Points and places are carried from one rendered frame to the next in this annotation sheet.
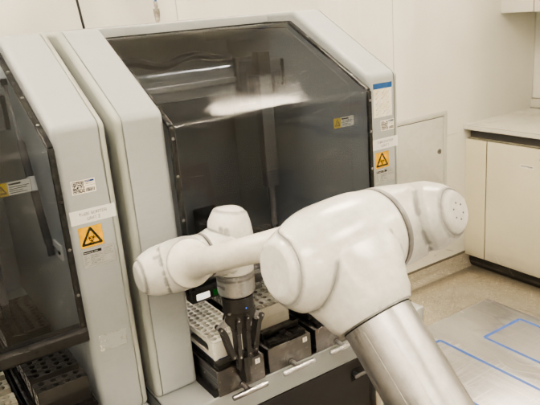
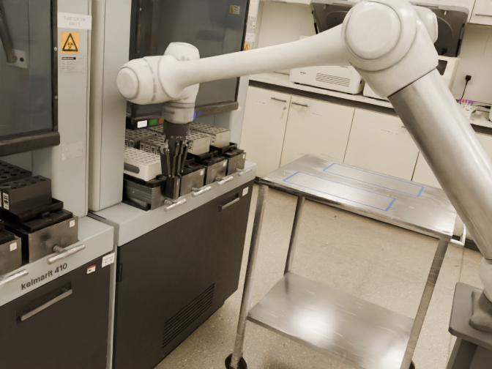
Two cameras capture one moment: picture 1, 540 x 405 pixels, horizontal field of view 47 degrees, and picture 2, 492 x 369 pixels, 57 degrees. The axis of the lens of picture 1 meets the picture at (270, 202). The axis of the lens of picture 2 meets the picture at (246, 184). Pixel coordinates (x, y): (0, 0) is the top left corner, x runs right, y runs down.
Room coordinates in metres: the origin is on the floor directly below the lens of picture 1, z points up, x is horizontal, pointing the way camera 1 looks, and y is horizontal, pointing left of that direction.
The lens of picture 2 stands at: (0.16, 0.58, 1.29)
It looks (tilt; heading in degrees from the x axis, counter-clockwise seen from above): 19 degrees down; 328
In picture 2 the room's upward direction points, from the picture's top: 8 degrees clockwise
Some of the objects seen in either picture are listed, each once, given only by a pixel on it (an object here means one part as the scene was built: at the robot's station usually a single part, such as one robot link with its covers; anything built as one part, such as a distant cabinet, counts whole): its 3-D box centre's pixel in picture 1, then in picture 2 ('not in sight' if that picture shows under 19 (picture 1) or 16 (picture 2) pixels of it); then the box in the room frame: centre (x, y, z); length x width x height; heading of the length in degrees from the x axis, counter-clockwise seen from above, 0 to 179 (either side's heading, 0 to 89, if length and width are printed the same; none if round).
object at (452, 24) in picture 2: not in sight; (418, 54); (2.52, -2.24, 1.24); 0.62 x 0.56 x 0.69; 123
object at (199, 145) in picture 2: not in sight; (198, 145); (1.59, -0.10, 0.85); 0.12 x 0.02 x 0.06; 122
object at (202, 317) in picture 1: (203, 325); (120, 159); (1.51, 0.20, 0.83); 0.30 x 0.10 x 0.06; 32
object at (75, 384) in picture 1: (63, 394); (28, 195); (1.21, 0.49, 0.85); 0.12 x 0.02 x 0.06; 123
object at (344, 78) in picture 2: not in sight; (341, 46); (3.01, -1.92, 1.22); 0.62 x 0.56 x 0.64; 121
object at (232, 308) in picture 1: (239, 309); (176, 135); (1.34, 0.10, 0.96); 0.08 x 0.07 x 0.09; 122
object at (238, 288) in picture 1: (235, 281); (178, 110); (1.34, 0.10, 1.03); 0.09 x 0.09 x 0.06
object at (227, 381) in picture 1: (184, 325); (88, 165); (1.62, 0.28, 0.78); 0.73 x 0.14 x 0.09; 32
